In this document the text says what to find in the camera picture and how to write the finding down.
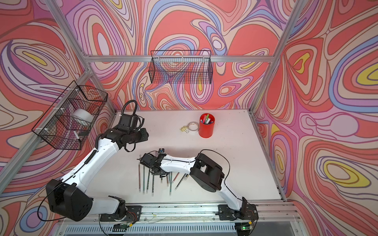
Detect green pencil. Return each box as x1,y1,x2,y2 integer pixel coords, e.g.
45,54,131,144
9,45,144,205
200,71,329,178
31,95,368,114
142,166,145,195

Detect black wire basket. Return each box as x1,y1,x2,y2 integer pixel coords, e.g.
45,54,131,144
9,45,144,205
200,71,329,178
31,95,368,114
32,81,108,150
148,49,213,85

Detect white tape roll in basket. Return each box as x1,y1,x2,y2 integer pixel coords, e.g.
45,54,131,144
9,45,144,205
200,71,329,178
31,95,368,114
71,109,94,125

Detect clear tape roll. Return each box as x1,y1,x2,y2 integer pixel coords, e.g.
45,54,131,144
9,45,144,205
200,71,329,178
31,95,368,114
187,122,199,133

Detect yellow binder clip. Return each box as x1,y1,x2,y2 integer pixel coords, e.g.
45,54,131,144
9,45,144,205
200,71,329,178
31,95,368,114
180,126,190,133

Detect pink capped pencil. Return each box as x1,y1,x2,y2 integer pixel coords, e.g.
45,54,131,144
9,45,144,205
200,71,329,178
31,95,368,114
172,172,180,183

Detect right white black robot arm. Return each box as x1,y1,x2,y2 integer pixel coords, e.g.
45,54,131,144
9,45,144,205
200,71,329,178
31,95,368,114
138,149,259,223

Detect dark blue pencil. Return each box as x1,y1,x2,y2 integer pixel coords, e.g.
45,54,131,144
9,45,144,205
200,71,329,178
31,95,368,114
146,172,150,194

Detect black wire basket left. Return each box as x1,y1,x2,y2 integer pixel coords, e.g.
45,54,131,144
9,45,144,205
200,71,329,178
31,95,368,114
32,81,108,150

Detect black wire basket rear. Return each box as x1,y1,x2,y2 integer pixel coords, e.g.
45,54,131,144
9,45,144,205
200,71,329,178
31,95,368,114
148,49,213,85

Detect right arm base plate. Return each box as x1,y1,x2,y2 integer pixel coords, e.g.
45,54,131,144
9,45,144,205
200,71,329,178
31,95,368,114
215,204,259,222

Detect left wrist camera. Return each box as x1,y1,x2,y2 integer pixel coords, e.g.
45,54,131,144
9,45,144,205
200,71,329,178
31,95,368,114
118,114,141,131

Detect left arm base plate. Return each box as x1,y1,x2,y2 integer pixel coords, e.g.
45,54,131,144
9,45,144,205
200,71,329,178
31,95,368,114
99,205,142,223

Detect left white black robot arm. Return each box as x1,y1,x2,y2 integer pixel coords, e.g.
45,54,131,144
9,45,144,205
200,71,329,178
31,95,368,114
45,106,149,222

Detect red pen cup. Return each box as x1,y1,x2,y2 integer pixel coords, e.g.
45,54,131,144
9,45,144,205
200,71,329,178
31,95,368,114
198,113,216,138

